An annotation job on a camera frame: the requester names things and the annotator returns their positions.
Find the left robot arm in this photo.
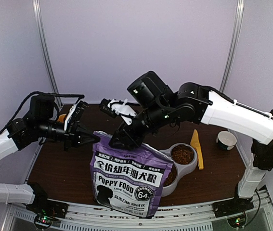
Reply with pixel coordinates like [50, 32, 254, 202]
[0, 91, 100, 214]

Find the brown kibble near bowl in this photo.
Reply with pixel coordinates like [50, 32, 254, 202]
[164, 168, 177, 186]

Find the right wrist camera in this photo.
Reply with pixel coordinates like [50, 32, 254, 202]
[99, 98, 117, 118]

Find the right aluminium frame post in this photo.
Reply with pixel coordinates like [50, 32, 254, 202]
[220, 0, 245, 92]

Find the grey double bowl feeder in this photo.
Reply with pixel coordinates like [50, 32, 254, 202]
[159, 143, 197, 197]

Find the front aluminium rail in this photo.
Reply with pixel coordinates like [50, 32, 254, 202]
[0, 190, 273, 231]

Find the steel bowl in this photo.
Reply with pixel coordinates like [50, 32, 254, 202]
[162, 166, 178, 187]
[170, 143, 196, 165]

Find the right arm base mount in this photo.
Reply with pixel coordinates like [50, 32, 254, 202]
[212, 199, 254, 229]

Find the patterned mug orange inside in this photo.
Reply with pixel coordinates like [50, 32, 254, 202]
[57, 114, 67, 123]

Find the steel bowl far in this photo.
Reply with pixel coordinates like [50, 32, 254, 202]
[170, 143, 196, 165]

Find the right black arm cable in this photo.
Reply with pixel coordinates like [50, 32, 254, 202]
[232, 100, 273, 162]

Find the dark blue dotted bowl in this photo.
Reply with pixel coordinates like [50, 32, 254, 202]
[216, 131, 237, 151]

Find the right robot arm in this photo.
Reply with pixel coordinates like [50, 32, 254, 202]
[109, 71, 273, 213]

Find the purple pet food bag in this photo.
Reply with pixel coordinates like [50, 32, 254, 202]
[90, 131, 173, 218]

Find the brown kibble bowl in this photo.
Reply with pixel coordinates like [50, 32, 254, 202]
[164, 168, 177, 186]
[171, 145, 195, 164]

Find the yellow plastic scoop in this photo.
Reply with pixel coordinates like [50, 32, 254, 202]
[190, 129, 204, 170]

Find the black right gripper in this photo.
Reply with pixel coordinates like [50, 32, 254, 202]
[108, 102, 173, 151]

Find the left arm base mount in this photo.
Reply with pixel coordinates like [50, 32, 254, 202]
[26, 200, 68, 230]

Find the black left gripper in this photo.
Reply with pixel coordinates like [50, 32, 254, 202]
[36, 118, 100, 151]

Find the brown kibble far bowl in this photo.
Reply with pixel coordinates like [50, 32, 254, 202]
[171, 145, 195, 164]

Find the steel bowl near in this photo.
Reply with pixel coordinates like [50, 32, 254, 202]
[162, 166, 178, 187]

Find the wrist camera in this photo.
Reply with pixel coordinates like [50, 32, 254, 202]
[70, 101, 89, 123]
[99, 98, 117, 118]

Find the aluminium frame post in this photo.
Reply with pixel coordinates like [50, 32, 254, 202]
[32, 0, 62, 106]
[220, 0, 245, 92]

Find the left black braided cable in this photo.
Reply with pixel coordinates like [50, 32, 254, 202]
[0, 90, 85, 145]

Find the left aluminium frame post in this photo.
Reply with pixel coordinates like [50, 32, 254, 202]
[32, 0, 62, 106]

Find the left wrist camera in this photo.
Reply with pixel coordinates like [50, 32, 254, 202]
[70, 101, 89, 123]

